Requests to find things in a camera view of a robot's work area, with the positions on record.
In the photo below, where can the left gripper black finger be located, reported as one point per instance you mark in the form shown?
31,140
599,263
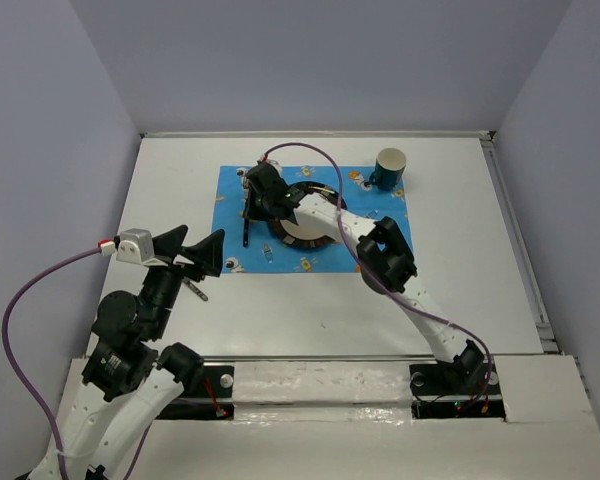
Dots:
206,257
169,244

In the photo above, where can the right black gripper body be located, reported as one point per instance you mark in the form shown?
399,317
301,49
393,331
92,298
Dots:
259,206

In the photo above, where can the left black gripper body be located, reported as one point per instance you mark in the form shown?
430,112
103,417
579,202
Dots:
163,283

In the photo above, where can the metal fork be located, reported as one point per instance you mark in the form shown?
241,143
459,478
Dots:
246,211

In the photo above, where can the metal spoon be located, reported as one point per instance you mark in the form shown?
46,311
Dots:
199,293

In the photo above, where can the blue space-print cloth napkin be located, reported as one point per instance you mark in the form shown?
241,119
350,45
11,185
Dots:
266,254

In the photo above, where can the black rimmed dinner plate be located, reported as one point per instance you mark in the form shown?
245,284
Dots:
293,236

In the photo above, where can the dark green mug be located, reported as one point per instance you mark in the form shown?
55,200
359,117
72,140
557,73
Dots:
389,167

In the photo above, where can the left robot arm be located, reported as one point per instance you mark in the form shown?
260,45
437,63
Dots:
125,384

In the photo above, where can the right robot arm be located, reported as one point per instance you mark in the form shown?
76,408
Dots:
387,263

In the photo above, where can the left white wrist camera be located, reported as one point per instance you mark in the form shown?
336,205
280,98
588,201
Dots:
134,246

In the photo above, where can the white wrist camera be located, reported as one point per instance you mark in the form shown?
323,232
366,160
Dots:
134,246
267,159

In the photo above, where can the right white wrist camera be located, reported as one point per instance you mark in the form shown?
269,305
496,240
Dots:
267,159

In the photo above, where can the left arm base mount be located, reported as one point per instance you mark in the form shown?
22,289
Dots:
210,399

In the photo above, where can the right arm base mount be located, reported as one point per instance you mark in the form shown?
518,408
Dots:
432,399

